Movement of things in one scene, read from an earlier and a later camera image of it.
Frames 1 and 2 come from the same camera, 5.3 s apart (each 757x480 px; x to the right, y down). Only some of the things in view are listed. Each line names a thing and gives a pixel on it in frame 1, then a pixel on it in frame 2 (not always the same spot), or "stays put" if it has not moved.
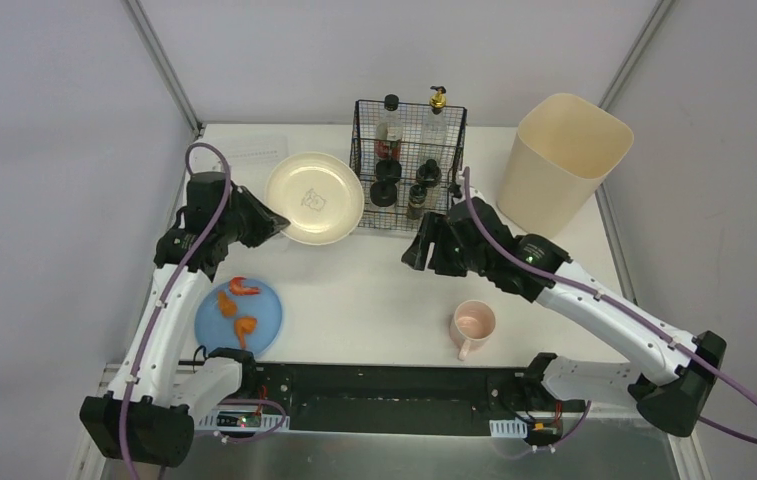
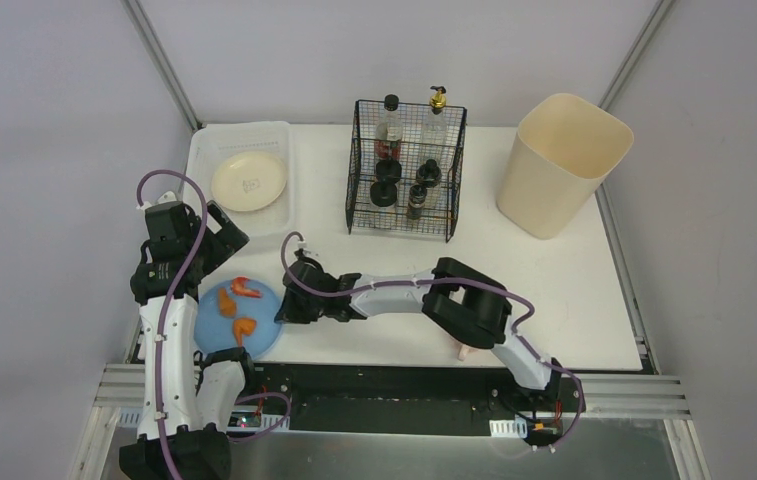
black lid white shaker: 429,174 stays put
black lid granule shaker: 383,193 stays put
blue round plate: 219,331 stays put
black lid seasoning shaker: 388,170 stays put
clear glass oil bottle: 434,144 stays put
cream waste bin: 562,149 stays put
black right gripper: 436,242 to 294,299
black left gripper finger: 254,222 to 231,235
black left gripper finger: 253,231 to 212,258
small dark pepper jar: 417,201 stays put
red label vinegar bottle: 389,131 stays put
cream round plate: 319,194 to 248,181
